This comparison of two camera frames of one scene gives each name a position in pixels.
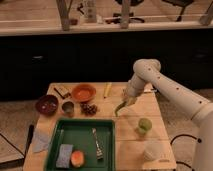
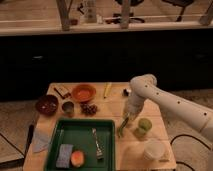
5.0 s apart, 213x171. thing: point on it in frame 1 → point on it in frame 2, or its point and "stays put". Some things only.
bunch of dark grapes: (88, 109) stays put
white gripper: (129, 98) → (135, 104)
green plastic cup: (144, 125) stays put
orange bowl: (83, 93) stays put
